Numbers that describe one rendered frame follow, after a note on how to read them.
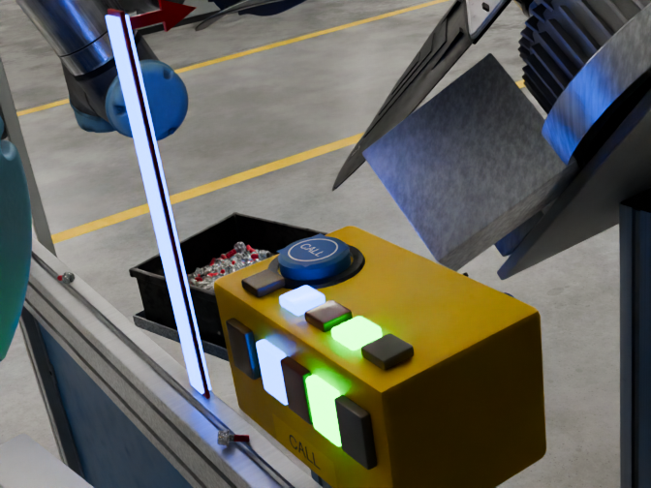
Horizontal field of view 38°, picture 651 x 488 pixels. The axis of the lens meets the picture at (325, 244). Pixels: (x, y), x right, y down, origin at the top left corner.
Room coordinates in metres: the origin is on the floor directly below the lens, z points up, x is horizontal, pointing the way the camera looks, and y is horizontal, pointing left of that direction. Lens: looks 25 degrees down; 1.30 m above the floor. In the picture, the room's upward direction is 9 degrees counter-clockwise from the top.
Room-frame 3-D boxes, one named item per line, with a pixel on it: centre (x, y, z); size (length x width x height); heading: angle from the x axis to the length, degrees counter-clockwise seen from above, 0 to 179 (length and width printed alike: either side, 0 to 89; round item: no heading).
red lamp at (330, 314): (0.41, 0.00, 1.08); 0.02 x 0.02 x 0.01; 31
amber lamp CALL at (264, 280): (0.45, 0.04, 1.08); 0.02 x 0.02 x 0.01; 31
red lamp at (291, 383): (0.40, 0.02, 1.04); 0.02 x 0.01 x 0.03; 31
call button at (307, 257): (0.47, 0.01, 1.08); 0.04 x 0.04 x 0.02
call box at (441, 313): (0.43, -0.02, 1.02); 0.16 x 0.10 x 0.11; 31
